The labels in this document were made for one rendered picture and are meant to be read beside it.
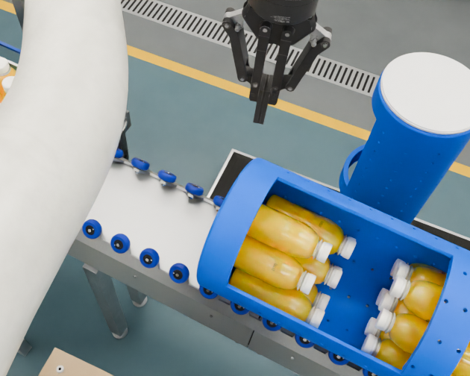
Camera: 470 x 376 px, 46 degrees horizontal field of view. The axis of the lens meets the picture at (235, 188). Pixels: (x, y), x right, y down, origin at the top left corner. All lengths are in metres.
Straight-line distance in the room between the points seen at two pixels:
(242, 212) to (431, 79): 0.76
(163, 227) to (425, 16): 2.48
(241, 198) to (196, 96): 1.81
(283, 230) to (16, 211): 0.81
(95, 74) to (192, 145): 2.28
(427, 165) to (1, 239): 1.38
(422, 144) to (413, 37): 1.87
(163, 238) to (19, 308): 1.04
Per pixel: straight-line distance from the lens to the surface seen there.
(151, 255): 1.21
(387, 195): 1.67
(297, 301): 1.08
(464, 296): 1.00
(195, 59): 2.94
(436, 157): 1.53
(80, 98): 0.29
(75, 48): 0.31
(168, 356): 2.15
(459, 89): 1.56
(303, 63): 0.67
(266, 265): 1.04
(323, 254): 1.03
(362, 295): 1.24
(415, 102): 1.48
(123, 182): 1.37
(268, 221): 1.03
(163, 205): 1.33
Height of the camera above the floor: 2.07
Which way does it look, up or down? 58 degrees down
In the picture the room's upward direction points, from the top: 6 degrees clockwise
